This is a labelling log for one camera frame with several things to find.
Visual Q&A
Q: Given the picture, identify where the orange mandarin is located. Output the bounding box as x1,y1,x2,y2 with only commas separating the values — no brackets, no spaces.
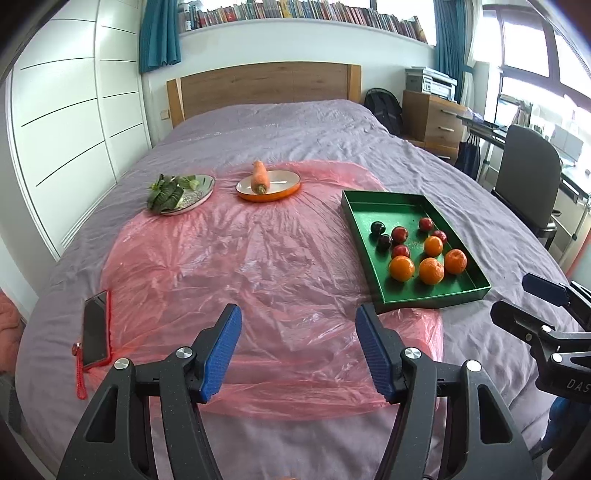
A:
419,257,445,286
444,249,468,275

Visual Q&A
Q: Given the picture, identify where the orange mandarin back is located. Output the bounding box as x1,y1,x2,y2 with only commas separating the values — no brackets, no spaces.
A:
419,257,445,286

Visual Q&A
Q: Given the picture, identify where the red apple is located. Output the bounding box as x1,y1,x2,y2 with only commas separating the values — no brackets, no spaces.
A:
419,217,434,233
432,230,447,244
392,244,410,258
391,226,409,245

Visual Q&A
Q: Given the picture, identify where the small orange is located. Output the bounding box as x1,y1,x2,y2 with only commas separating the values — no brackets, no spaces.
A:
424,235,444,258

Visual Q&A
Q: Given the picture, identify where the large orange front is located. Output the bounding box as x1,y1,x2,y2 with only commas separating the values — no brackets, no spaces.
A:
389,255,416,282

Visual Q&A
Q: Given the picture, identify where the dark purple plum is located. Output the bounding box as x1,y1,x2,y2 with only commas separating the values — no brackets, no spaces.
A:
370,221,386,236

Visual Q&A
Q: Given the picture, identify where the blue gloved right hand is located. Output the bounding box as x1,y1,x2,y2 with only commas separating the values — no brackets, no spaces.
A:
542,397,590,457

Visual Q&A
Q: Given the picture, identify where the desk by window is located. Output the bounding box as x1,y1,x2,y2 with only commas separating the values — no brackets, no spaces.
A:
460,116,590,249

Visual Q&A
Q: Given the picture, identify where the smartphone in red case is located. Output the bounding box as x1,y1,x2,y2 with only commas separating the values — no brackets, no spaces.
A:
72,290,112,400

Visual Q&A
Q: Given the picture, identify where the grey office chair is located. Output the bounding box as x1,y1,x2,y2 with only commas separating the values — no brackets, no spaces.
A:
492,125,562,250

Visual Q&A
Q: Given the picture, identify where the lilac bed cover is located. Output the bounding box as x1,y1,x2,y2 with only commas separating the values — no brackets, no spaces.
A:
16,100,576,479

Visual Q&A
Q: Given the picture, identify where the green metal tray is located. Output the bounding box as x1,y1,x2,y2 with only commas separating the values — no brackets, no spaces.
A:
342,190,491,313

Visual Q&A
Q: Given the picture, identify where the dark blue paper bag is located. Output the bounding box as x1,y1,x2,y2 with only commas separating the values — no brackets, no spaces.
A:
455,134,481,180

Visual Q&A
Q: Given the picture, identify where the pink plastic sheet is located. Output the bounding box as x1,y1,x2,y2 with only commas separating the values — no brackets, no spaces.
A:
75,159,446,422

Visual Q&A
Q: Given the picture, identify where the patterned grey plate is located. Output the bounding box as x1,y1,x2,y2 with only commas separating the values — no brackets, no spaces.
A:
158,174,215,216

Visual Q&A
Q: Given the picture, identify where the wooden drawer cabinet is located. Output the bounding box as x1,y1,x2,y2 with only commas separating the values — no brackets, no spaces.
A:
402,90,467,165

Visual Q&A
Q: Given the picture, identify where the green leafy vegetable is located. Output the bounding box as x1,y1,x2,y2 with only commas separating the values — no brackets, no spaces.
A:
146,174,199,214

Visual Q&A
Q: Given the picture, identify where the orange carrot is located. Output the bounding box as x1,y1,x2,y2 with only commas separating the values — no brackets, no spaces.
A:
250,160,270,195

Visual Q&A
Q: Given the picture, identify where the grey printer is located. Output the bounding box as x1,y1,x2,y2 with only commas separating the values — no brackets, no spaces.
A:
405,67,458,102

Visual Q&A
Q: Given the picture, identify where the orange ceramic dish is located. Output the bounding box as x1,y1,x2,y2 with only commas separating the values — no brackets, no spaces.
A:
235,170,301,203

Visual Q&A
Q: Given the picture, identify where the black backpack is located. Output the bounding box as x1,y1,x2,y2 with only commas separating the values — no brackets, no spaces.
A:
363,88,403,137

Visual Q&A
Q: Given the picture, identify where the teal curtain right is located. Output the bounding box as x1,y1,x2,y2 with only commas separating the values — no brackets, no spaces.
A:
434,0,482,106

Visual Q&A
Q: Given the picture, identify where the teal curtain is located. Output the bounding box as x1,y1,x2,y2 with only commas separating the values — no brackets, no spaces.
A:
434,0,482,106
139,0,181,74

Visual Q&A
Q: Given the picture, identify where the white wardrobe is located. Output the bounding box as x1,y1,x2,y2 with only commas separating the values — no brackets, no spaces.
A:
7,0,151,258

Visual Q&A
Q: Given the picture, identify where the wooden headboard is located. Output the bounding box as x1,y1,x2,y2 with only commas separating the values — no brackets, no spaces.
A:
166,61,363,127

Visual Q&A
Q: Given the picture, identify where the teal curtain left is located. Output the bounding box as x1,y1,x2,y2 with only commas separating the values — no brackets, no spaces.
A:
139,0,181,74

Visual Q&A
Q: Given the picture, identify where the row of books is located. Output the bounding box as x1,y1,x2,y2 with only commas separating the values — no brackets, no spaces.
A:
177,0,436,45

